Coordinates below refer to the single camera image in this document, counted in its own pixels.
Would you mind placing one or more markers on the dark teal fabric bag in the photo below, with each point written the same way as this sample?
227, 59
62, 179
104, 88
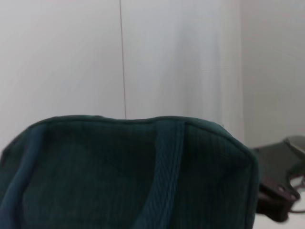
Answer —
107, 171

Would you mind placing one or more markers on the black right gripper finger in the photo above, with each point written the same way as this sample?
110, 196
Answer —
274, 202

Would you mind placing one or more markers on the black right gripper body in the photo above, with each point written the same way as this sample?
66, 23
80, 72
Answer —
274, 164

